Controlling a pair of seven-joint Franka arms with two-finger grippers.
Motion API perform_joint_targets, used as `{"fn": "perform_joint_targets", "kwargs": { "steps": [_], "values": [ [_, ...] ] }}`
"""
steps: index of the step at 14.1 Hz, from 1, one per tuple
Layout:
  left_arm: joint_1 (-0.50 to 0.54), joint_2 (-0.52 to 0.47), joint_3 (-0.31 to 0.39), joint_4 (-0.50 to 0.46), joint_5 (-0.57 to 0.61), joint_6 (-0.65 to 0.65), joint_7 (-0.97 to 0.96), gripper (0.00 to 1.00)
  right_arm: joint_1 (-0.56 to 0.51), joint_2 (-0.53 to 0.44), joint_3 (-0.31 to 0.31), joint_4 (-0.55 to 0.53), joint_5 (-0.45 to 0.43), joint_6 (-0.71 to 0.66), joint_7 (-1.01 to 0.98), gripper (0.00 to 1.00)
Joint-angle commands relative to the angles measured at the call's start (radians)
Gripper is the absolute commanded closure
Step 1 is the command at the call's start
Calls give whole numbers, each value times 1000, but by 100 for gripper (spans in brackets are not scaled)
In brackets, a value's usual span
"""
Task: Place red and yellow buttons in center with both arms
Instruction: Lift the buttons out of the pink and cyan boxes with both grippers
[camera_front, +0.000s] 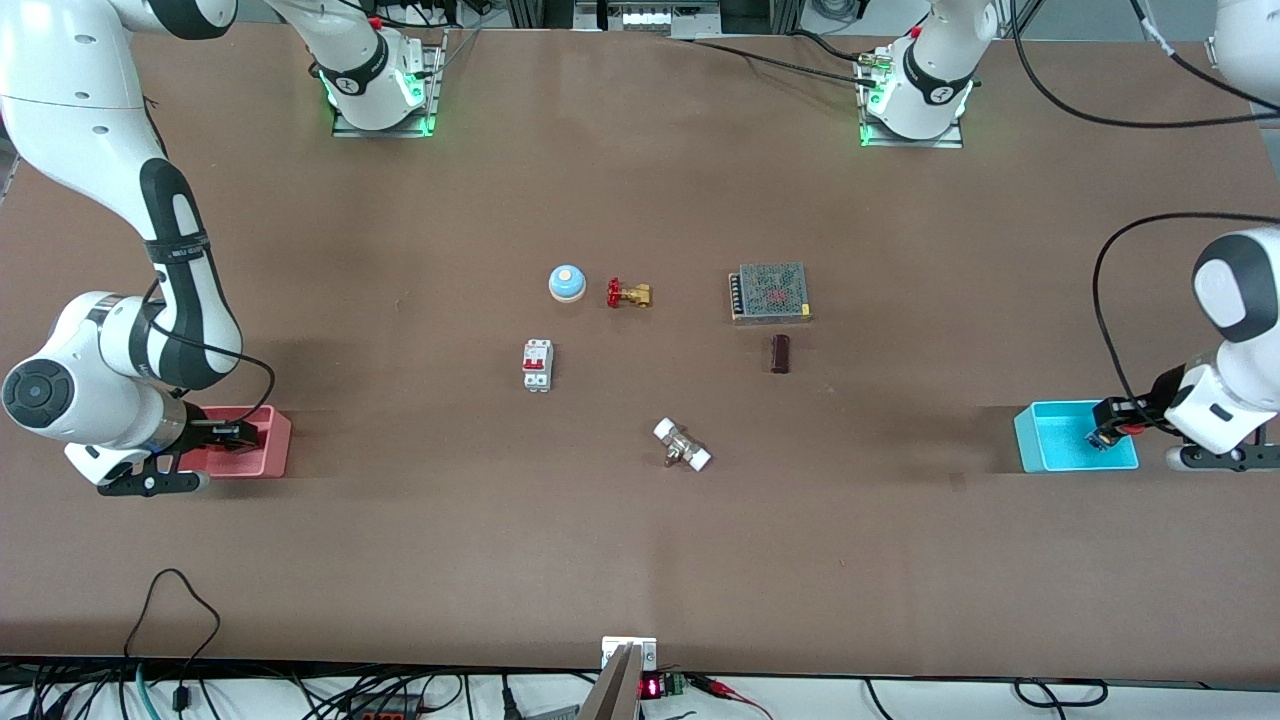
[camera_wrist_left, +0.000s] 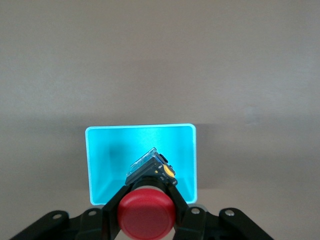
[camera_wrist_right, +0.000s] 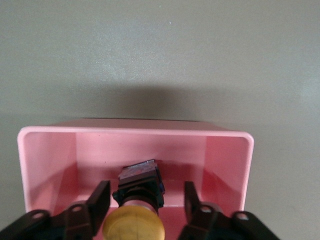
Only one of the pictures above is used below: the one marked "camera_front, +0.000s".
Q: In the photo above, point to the cyan plastic bin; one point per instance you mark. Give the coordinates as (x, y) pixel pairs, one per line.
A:
(1055, 440)

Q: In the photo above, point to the metal fitting white end caps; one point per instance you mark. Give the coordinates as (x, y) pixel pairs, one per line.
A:
(682, 445)

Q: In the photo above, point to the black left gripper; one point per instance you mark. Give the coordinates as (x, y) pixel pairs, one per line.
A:
(1142, 409)

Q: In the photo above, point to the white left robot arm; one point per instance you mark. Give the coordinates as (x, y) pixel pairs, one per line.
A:
(1240, 290)

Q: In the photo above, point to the metal mesh power supply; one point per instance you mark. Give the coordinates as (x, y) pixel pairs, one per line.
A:
(770, 292)

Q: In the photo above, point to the red digit display module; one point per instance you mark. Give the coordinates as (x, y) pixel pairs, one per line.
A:
(652, 687)

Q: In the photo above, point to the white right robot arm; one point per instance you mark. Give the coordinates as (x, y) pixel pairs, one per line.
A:
(70, 90)

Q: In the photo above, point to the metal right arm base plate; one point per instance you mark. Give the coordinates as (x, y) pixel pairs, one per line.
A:
(436, 80)

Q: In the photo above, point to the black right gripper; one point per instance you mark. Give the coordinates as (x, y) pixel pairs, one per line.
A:
(206, 433)

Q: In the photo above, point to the white circuit breaker red levers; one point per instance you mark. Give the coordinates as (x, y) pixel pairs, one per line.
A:
(537, 365)

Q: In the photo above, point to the pink plastic bin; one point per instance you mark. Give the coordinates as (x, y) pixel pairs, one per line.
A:
(272, 450)

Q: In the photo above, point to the blue dome call bell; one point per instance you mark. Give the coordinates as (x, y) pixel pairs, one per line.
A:
(567, 283)

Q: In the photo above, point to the red push button switch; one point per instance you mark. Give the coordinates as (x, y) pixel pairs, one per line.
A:
(1131, 428)

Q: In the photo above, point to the dark brown rectangular block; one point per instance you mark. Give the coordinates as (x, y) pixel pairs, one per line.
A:
(781, 354)

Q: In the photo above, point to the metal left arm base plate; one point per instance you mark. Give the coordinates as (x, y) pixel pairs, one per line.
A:
(910, 142)

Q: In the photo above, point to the grey aluminium camera post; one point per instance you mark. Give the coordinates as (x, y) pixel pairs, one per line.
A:
(620, 680)

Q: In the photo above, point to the metal frame rack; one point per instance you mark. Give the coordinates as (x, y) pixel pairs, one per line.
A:
(650, 14)

